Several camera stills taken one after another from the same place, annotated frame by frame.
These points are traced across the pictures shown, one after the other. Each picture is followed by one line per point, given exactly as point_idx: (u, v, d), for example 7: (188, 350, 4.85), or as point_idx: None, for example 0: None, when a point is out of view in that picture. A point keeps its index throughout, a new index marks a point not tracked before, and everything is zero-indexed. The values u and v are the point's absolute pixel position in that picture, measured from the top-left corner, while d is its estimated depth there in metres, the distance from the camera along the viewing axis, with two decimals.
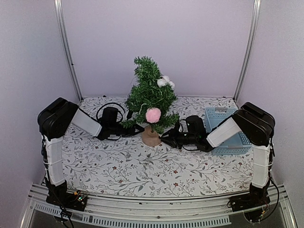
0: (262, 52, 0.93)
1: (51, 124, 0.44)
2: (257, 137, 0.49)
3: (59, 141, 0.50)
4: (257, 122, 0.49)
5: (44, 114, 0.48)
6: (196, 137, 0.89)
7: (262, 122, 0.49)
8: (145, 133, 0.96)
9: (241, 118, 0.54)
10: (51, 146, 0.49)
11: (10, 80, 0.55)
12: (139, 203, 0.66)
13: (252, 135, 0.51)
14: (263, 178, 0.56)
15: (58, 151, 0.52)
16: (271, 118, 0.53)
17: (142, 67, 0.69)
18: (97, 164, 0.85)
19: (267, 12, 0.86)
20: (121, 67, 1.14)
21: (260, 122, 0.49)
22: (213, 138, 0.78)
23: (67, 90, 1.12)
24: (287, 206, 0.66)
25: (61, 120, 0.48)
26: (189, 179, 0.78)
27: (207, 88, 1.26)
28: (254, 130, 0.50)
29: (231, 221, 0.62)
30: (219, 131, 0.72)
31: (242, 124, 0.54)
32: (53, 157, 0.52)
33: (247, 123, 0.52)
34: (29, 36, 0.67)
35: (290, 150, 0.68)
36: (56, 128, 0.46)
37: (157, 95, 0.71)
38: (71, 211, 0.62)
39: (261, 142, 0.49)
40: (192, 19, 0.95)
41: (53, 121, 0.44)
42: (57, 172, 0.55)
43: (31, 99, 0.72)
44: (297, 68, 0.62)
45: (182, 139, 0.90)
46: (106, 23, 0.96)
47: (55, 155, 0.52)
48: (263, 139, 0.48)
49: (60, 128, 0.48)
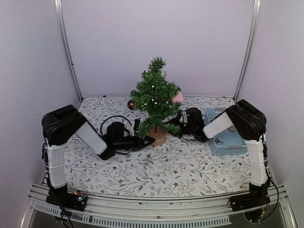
0: (262, 53, 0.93)
1: (52, 131, 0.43)
2: (247, 132, 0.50)
3: (61, 147, 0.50)
4: (248, 118, 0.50)
5: (50, 118, 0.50)
6: (193, 128, 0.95)
7: (253, 118, 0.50)
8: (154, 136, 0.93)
9: (234, 115, 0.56)
10: (52, 150, 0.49)
11: (10, 80, 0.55)
12: (139, 203, 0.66)
13: (242, 130, 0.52)
14: (261, 176, 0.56)
15: (60, 154, 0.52)
16: (263, 116, 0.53)
17: (157, 67, 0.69)
18: (97, 165, 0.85)
19: (268, 12, 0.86)
20: (121, 67, 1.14)
21: (250, 118, 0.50)
22: (209, 130, 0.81)
23: (67, 90, 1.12)
24: (287, 206, 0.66)
25: (66, 128, 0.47)
26: (188, 179, 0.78)
27: (207, 88, 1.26)
28: (244, 126, 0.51)
29: (231, 221, 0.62)
30: (213, 125, 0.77)
31: (235, 120, 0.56)
32: (55, 161, 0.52)
33: (239, 119, 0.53)
34: (28, 37, 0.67)
35: (290, 150, 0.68)
36: (59, 134, 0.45)
37: (169, 85, 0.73)
38: (71, 211, 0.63)
39: (251, 137, 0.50)
40: (192, 20, 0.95)
41: (56, 127, 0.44)
42: (58, 175, 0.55)
43: (31, 99, 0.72)
44: (297, 69, 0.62)
45: (181, 129, 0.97)
46: (106, 23, 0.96)
47: (56, 159, 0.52)
48: (251, 134, 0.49)
49: (63, 136, 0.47)
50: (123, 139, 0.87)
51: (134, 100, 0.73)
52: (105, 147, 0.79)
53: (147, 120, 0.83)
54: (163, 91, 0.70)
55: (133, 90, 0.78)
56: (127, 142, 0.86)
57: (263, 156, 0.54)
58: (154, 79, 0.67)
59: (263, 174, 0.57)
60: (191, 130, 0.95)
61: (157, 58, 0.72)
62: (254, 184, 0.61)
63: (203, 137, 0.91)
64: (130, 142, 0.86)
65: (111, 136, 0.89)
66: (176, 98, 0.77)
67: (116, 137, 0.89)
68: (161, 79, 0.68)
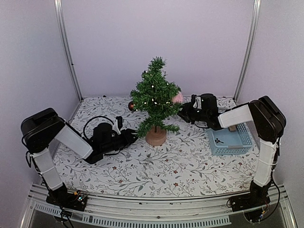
0: (262, 53, 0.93)
1: (29, 136, 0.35)
2: (264, 132, 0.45)
3: (43, 152, 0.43)
4: (270, 118, 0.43)
5: (27, 122, 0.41)
6: (206, 116, 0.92)
7: (276, 119, 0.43)
8: (153, 136, 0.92)
9: (256, 111, 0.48)
10: (36, 158, 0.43)
11: (10, 80, 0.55)
12: (139, 203, 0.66)
13: (261, 129, 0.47)
14: (265, 177, 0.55)
15: (49, 158, 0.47)
16: (285, 118, 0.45)
17: (156, 66, 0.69)
18: (97, 165, 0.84)
19: (268, 12, 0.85)
20: (121, 67, 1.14)
21: (273, 118, 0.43)
22: (224, 120, 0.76)
23: (67, 90, 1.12)
24: (287, 206, 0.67)
25: (47, 135, 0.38)
26: (189, 179, 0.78)
27: (207, 88, 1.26)
28: (264, 125, 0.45)
29: (231, 221, 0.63)
30: (230, 114, 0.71)
31: (255, 116, 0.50)
32: (44, 166, 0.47)
33: (260, 117, 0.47)
34: (28, 38, 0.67)
35: (291, 150, 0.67)
36: (36, 142, 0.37)
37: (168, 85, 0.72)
38: (71, 211, 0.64)
39: (268, 138, 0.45)
40: (192, 19, 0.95)
41: (33, 132, 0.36)
42: (52, 177, 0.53)
43: (31, 100, 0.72)
44: (298, 69, 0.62)
45: (194, 115, 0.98)
46: (106, 22, 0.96)
47: (45, 166, 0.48)
48: (270, 135, 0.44)
49: (42, 144, 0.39)
50: (112, 139, 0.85)
51: (134, 100, 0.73)
52: (90, 150, 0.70)
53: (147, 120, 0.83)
54: (163, 91, 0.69)
55: (133, 90, 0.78)
56: (116, 142, 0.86)
57: (273, 160, 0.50)
58: (154, 79, 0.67)
59: (269, 176, 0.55)
60: (204, 117, 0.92)
61: (157, 58, 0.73)
62: (254, 184, 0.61)
63: (216, 125, 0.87)
64: (119, 140, 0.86)
65: (98, 139, 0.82)
66: (176, 98, 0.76)
67: (104, 139, 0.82)
68: (161, 79, 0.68)
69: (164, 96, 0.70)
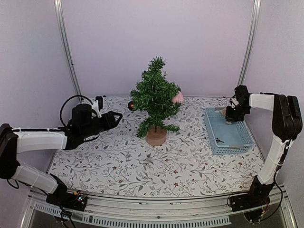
0: (262, 54, 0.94)
1: None
2: (279, 128, 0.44)
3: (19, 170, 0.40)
4: (287, 117, 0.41)
5: None
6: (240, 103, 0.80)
7: (296, 116, 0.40)
8: (150, 135, 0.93)
9: (277, 108, 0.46)
10: (16, 177, 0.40)
11: (9, 80, 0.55)
12: (139, 203, 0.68)
13: (276, 125, 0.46)
14: (267, 176, 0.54)
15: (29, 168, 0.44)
16: (300, 125, 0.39)
17: (153, 66, 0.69)
18: (97, 164, 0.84)
19: (268, 11, 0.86)
20: (121, 67, 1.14)
21: (291, 115, 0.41)
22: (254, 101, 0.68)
23: (67, 90, 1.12)
24: (287, 206, 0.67)
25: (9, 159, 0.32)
26: (188, 179, 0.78)
27: (207, 88, 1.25)
28: (279, 121, 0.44)
29: (231, 221, 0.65)
30: (259, 100, 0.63)
31: (274, 111, 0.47)
32: (30, 178, 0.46)
33: (279, 114, 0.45)
34: (29, 39, 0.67)
35: (289, 150, 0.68)
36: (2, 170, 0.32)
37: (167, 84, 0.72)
38: (71, 211, 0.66)
39: (279, 135, 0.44)
40: (192, 20, 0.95)
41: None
42: (43, 183, 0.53)
43: (32, 100, 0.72)
44: (299, 68, 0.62)
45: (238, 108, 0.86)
46: (106, 22, 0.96)
47: (29, 177, 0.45)
48: (280, 132, 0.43)
49: (9, 167, 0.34)
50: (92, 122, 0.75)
51: (134, 99, 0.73)
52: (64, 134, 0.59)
53: (147, 120, 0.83)
54: (163, 91, 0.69)
55: (133, 90, 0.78)
56: (96, 125, 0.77)
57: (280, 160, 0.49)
58: (154, 79, 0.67)
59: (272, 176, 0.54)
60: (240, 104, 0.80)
61: (157, 57, 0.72)
62: (256, 180, 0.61)
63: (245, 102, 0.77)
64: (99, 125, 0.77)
65: (76, 121, 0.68)
66: (176, 98, 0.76)
67: (83, 121, 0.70)
68: (160, 78, 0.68)
69: (164, 95, 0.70)
